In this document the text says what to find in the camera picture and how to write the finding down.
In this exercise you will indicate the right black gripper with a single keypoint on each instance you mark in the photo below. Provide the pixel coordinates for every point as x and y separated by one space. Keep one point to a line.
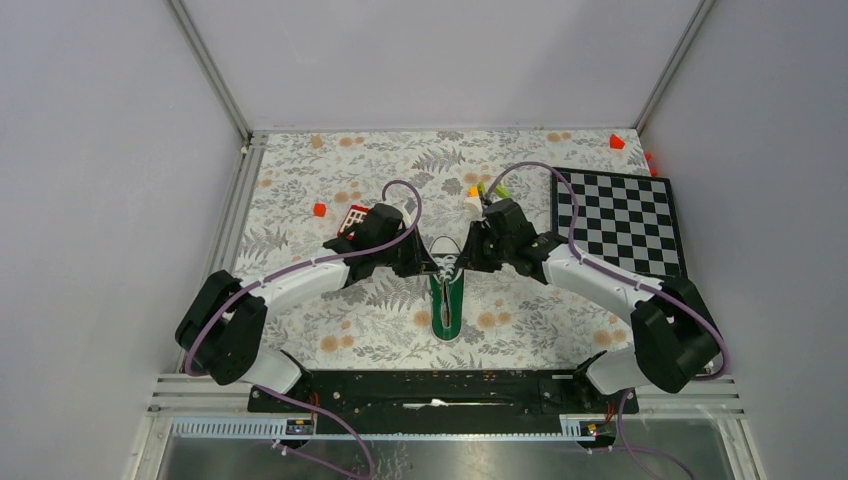
472 257

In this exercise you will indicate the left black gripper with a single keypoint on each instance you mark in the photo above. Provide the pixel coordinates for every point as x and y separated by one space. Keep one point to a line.
420 261

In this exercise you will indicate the white shoelace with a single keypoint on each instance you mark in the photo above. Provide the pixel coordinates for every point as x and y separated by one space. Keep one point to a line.
448 270

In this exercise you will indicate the green white sneaker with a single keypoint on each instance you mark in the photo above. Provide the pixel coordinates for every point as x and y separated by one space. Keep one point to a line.
446 300

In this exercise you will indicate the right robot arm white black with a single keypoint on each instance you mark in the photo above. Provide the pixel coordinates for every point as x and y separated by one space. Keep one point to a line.
674 337

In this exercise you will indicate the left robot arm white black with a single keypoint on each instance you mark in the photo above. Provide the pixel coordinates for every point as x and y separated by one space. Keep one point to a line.
221 333

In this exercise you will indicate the lime green block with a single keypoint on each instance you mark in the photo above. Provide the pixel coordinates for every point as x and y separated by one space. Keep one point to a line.
490 196

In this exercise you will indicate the red white brick block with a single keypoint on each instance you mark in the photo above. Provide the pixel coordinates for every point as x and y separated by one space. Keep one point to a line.
354 216

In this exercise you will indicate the black white checkerboard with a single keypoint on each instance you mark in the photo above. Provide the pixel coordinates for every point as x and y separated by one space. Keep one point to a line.
629 221

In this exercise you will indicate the floral patterned table mat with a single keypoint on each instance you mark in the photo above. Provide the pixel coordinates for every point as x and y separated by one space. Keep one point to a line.
384 321

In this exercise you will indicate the red block far corner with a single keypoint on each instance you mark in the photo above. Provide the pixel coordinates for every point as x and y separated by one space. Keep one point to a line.
615 142

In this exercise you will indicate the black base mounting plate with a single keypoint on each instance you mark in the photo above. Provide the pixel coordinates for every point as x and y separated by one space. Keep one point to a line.
541 391

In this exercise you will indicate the red block at wall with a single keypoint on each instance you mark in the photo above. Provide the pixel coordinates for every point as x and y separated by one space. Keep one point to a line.
649 160

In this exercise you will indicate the right aluminium corner post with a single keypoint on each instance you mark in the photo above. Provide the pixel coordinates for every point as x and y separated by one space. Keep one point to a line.
675 60

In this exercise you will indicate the aluminium corner post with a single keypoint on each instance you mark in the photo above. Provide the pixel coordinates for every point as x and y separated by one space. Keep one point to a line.
209 68
675 60

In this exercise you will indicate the aluminium frame rail front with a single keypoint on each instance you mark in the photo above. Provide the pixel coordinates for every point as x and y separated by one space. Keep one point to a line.
201 408

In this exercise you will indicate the left aluminium corner post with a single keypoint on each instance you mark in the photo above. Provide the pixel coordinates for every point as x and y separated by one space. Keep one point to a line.
209 68

